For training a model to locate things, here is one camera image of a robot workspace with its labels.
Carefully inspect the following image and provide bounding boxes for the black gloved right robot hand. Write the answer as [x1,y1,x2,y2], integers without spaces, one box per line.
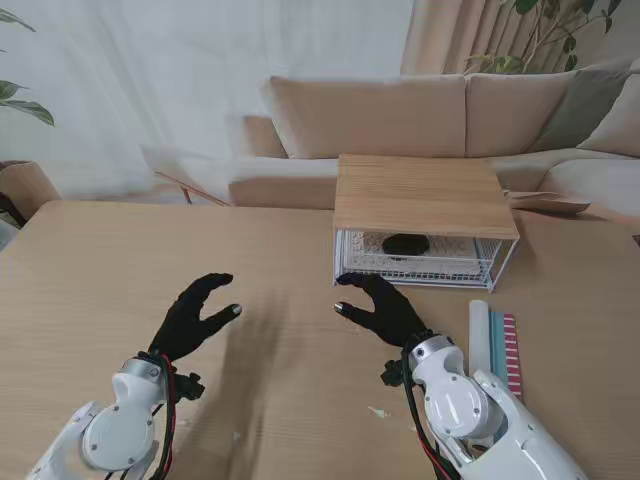
[333,272,431,350]

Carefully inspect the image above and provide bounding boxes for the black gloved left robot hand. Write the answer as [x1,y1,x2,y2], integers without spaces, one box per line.
[148,272,244,362]

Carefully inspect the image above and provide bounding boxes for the white wire mesh drawer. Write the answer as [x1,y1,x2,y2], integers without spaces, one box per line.
[335,227,496,291]

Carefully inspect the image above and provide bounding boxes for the black computer mouse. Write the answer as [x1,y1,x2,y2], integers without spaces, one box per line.
[382,233,430,257]

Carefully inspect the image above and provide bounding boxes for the cream round-key keyboard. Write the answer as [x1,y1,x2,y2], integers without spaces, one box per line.
[344,229,476,266]

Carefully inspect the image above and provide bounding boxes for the blue striped red-bordered mouse pad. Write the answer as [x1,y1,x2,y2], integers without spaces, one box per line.
[468,298,526,401]

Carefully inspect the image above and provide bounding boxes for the white lounge chair wooden legs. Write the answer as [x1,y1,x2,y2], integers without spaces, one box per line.
[139,143,241,207]

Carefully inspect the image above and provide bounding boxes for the shallow wooden tray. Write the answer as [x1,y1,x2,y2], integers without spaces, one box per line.
[504,189,592,215]

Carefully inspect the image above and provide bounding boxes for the beige fabric sofa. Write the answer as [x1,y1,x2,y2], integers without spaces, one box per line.
[228,57,640,209]

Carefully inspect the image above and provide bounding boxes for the sheer white curtain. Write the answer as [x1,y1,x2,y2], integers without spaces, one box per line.
[0,0,416,201]

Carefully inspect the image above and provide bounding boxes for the broad-leaf green plant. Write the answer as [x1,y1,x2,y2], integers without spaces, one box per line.
[0,7,56,129]

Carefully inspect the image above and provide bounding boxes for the tall green leafy plant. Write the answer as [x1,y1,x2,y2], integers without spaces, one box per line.
[464,0,616,76]

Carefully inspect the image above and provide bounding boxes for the beige pleated curtain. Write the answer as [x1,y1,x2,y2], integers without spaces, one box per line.
[399,0,640,76]

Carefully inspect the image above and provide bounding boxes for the grey sofa cushion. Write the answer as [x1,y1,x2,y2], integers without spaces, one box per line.
[529,67,640,154]

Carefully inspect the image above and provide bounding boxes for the light beige sofa cushion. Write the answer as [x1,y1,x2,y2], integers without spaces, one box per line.
[577,74,640,159]

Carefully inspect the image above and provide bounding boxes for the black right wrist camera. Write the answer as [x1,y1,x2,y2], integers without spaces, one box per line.
[382,359,407,387]

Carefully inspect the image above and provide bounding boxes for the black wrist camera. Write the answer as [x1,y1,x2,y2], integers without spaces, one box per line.
[382,359,407,387]
[173,372,206,402]

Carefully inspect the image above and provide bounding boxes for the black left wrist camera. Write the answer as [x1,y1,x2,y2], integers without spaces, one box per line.
[173,372,206,402]

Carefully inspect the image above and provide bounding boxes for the left arm black red cable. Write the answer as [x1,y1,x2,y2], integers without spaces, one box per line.
[149,353,181,480]

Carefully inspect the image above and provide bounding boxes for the arm black red cable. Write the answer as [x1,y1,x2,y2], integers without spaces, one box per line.
[149,353,181,480]
[399,349,466,480]

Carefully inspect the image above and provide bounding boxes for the right arm black red cable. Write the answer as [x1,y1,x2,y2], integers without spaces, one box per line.
[399,349,466,480]

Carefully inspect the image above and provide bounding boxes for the wooden-topped tabletop organizer frame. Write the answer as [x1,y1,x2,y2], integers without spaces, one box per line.
[332,153,521,294]

